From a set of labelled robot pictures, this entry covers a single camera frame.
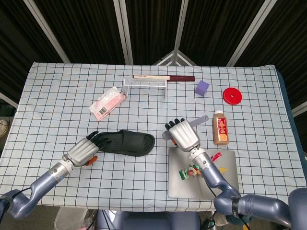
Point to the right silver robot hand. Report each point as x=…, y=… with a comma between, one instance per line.
x=183, y=135

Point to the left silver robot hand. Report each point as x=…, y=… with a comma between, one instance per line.
x=81, y=151

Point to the grey tool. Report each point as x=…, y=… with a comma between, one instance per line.
x=199, y=120

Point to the black rubber slipper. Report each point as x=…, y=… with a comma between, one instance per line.
x=134, y=141

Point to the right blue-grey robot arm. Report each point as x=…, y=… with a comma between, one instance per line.
x=263, y=206

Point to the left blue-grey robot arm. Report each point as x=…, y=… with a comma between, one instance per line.
x=48, y=177

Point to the brown juice bottle red label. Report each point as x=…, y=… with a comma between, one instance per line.
x=220, y=129

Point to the colourful feather shuttlecock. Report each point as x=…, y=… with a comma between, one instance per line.
x=184, y=173

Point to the purple foam cube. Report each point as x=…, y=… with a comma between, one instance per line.
x=201, y=89

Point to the grey metal tray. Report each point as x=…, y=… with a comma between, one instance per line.
x=180, y=189

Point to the pink packaged item with barcode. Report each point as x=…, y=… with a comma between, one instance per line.
x=108, y=103

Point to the checked white tablecloth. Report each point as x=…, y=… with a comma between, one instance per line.
x=72, y=95

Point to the red round disc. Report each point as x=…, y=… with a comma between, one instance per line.
x=229, y=95

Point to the clear plastic storage box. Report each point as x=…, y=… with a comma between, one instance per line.
x=62, y=218

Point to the blue-grey robot torso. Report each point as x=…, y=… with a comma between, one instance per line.
x=148, y=221

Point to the white partition foot bracket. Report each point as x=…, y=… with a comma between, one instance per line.
x=165, y=58

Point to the white partition frame post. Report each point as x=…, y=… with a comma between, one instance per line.
x=45, y=28
x=299, y=109
x=180, y=24
x=9, y=100
x=251, y=31
x=124, y=31

